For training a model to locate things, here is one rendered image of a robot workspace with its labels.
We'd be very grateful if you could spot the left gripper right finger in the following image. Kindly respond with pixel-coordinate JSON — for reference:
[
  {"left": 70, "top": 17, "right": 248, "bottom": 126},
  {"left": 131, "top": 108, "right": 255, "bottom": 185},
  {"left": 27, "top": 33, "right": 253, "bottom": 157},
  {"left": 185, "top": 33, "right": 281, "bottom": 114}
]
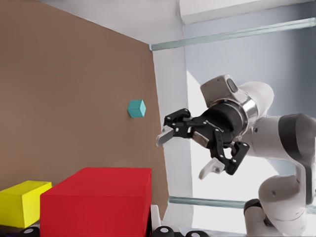
[{"left": 150, "top": 204, "right": 176, "bottom": 237}]

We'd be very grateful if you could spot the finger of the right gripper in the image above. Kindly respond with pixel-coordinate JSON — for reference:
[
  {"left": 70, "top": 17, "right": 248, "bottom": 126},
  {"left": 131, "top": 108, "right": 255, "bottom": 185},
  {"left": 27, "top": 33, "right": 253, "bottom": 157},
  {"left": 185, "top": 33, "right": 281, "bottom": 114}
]
[
  {"left": 198, "top": 127, "right": 250, "bottom": 181},
  {"left": 156, "top": 108, "right": 196, "bottom": 148}
]

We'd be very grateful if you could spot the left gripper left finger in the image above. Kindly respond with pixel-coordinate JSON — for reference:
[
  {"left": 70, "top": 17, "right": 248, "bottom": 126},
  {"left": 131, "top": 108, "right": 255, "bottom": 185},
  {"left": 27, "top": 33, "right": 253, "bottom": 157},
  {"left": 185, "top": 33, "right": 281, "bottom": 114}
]
[{"left": 18, "top": 227, "right": 40, "bottom": 237}]

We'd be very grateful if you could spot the red wooden cube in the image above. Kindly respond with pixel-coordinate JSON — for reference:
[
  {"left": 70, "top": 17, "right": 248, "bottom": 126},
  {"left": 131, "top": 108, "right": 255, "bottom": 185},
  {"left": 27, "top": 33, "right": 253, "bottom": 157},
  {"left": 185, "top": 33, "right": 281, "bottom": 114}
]
[{"left": 39, "top": 167, "right": 152, "bottom": 237}]

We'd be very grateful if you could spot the yellow wooden cube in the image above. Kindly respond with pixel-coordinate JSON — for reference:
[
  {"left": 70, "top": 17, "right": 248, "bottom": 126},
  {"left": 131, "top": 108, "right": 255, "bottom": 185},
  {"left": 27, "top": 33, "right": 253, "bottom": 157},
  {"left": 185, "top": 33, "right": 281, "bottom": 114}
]
[{"left": 0, "top": 180, "right": 53, "bottom": 229}]

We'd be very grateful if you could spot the blue wooden cube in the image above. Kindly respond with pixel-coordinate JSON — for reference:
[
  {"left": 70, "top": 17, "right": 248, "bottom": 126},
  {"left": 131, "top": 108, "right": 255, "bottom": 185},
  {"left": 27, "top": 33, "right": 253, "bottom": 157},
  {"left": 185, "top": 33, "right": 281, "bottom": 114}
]
[{"left": 126, "top": 99, "right": 147, "bottom": 119}]

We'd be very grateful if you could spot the silver frame post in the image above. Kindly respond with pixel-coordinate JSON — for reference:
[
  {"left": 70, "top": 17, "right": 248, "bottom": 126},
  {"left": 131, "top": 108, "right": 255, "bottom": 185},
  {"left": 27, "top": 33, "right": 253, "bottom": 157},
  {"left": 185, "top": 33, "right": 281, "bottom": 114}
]
[
  {"left": 167, "top": 196, "right": 316, "bottom": 215},
  {"left": 149, "top": 18, "right": 316, "bottom": 51}
]

